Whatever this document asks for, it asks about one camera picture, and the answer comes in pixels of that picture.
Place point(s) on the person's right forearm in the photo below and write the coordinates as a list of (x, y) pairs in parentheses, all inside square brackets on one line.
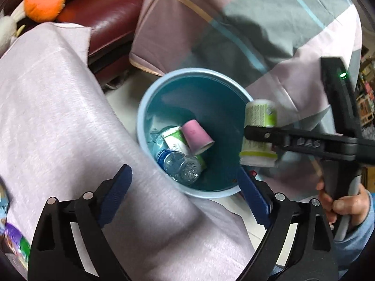
[(357, 237)]

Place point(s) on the person's right hand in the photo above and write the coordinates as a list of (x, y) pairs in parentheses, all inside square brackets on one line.
[(348, 205)]

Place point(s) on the pink paper cup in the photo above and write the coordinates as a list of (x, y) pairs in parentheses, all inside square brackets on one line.
[(194, 136)]

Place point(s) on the pink grey checked quilt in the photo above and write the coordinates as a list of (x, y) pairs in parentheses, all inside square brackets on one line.
[(234, 35)]

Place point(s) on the light blue trash bin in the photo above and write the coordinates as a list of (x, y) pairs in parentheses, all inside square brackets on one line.
[(205, 99)]

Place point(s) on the clear plastic bottle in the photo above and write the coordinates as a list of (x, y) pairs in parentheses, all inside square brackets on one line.
[(178, 164)]

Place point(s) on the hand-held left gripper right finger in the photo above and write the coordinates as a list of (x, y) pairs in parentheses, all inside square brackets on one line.
[(252, 200)]

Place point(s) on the dark red leather sofa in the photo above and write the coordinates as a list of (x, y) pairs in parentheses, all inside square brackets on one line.
[(111, 20)]

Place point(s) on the white goose plush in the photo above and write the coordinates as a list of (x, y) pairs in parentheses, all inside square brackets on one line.
[(6, 29)]

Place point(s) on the white green paper cup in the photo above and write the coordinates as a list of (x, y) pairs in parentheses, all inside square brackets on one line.
[(257, 114)]

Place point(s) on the wood-grain tablecloth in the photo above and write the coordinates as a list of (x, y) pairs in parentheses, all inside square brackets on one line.
[(73, 123)]

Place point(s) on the background shelf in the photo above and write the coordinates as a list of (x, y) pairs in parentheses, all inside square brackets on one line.
[(367, 99)]

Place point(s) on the green white carton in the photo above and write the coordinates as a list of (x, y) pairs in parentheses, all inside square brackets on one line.
[(174, 140)]

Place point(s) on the light blue packet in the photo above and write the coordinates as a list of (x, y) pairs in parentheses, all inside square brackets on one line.
[(3, 207)]

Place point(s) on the purple green snack packet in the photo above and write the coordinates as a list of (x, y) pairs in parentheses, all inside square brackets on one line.
[(16, 241)]

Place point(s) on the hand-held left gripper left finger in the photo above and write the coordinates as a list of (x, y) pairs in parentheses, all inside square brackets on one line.
[(115, 194)]

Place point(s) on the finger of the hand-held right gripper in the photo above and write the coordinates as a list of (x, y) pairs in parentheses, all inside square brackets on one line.
[(263, 136)]

